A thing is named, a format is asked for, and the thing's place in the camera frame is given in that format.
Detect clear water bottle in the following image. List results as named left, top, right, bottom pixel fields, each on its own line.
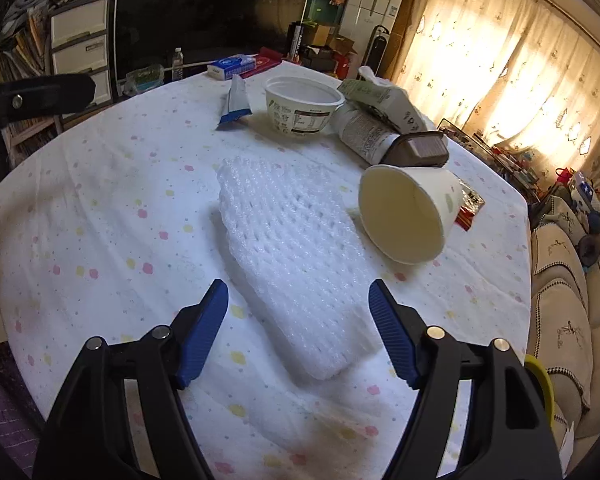
left=172, top=48, right=184, bottom=81

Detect pile of plush toys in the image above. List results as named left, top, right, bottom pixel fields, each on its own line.
left=556, top=168, right=600, bottom=266

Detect red flat packet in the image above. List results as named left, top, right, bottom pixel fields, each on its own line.
left=240, top=48, right=283, bottom=79

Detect brown small carton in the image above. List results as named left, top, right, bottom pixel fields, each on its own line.
left=380, top=131, right=449, bottom=168

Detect white foam mesh sleeve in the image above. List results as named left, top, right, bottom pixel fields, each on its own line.
left=217, top=157, right=381, bottom=380

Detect black tower fan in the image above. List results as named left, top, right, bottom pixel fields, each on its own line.
left=363, top=25, right=390, bottom=74

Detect clear plastic bag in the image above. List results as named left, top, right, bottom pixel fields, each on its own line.
left=123, top=64, right=164, bottom=96

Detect white drawer unit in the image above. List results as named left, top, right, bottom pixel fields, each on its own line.
left=46, top=0, right=113, bottom=110

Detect large curved television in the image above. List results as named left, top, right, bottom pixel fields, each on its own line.
left=113, top=0, right=309, bottom=80

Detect silver blue snack wrapper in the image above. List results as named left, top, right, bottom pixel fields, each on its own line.
left=219, top=75, right=252, bottom=127

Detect beige sofa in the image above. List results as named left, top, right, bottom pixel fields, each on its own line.
left=528, top=196, right=600, bottom=471

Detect yellow rim trash bin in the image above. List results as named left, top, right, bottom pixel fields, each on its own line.
left=524, top=354, right=555, bottom=426

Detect blue tissue pack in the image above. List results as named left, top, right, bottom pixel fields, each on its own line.
left=207, top=54, right=257, bottom=81

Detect green white drink can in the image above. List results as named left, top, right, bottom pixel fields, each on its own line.
left=330, top=102, right=399, bottom=165

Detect white paper cup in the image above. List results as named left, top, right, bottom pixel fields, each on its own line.
left=357, top=165, right=463, bottom=264

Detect white instant noodle bowl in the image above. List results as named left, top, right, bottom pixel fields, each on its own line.
left=264, top=76, right=344, bottom=139

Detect red snack packet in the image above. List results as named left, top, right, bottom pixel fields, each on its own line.
left=455, top=180, right=486, bottom=231

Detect floral white tablecloth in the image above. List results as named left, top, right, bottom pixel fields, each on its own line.
left=0, top=74, right=531, bottom=479

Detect green white paper bag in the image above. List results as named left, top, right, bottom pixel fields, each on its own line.
left=338, top=65, right=437, bottom=134

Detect cream window curtains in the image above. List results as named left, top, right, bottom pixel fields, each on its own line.
left=391, top=0, right=600, bottom=182

